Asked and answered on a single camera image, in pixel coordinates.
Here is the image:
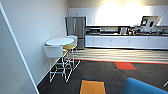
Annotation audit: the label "white wardrobe door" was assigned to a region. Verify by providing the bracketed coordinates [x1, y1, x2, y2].
[0, 1, 40, 94]

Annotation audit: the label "yellow stool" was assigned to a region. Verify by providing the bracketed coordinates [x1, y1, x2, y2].
[62, 44, 81, 71]

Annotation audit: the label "white chair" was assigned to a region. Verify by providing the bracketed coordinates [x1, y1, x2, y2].
[43, 45, 74, 84]
[66, 34, 82, 63]

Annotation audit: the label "stainless steel fridge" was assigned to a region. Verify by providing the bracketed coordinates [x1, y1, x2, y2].
[64, 16, 87, 51]

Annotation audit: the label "silver microwave oven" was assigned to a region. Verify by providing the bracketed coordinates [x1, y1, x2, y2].
[89, 27, 102, 35]

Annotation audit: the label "round white table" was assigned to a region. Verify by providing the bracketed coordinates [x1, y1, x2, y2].
[45, 37, 75, 48]

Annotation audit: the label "white lower kitchen cabinets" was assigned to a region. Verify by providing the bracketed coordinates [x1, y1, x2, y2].
[84, 33, 168, 51]

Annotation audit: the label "white kitchen cabinets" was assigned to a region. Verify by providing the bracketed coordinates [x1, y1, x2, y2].
[67, 4, 168, 28]
[84, 33, 168, 51]

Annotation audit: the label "white upper kitchen cabinets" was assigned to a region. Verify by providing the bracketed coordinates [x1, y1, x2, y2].
[67, 4, 168, 28]

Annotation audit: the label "blue sofa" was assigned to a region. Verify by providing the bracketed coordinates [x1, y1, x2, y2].
[123, 77, 168, 94]

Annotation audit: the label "dark wall mounted appliance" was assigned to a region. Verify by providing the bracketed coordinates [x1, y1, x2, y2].
[139, 14, 160, 28]

